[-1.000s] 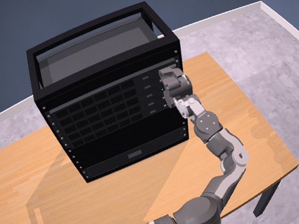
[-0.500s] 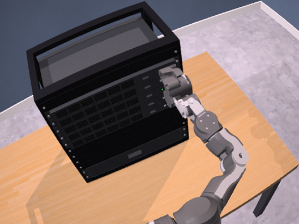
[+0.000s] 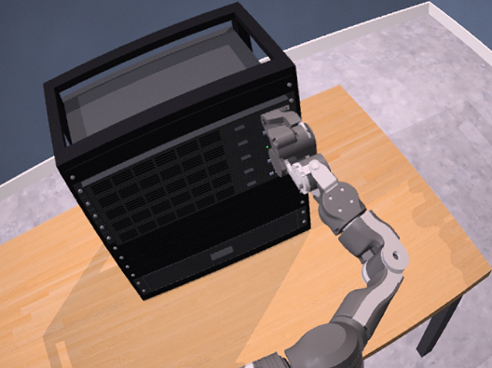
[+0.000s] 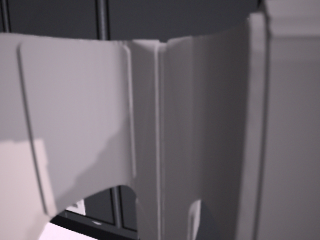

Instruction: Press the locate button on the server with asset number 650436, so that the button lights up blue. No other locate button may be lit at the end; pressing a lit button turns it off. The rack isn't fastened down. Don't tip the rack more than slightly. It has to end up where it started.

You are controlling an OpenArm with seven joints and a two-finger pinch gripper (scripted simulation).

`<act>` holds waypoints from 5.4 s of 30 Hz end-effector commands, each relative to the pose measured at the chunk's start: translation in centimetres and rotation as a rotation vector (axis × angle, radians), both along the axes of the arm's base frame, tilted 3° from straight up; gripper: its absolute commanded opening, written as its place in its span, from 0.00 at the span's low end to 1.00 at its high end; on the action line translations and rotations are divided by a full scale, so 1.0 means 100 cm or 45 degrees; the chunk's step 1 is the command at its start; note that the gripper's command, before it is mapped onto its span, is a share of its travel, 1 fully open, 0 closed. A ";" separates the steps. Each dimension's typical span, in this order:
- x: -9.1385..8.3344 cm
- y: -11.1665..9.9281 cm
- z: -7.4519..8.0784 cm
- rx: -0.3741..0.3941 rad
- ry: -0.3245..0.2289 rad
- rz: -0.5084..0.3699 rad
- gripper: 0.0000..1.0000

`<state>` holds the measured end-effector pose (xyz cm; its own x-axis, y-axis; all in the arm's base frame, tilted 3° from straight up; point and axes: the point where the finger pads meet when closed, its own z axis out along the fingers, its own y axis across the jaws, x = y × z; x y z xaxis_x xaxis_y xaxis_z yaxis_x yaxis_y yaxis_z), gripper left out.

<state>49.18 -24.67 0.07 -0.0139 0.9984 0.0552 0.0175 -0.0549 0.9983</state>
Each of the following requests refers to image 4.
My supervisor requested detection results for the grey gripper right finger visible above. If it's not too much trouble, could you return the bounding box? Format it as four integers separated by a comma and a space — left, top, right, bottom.
162, 0, 320, 240

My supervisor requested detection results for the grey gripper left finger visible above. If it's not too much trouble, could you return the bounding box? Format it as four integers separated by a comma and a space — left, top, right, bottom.
0, 33, 167, 240

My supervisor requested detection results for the black server rack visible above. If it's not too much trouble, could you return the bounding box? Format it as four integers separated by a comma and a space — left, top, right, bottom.
0, 0, 262, 240

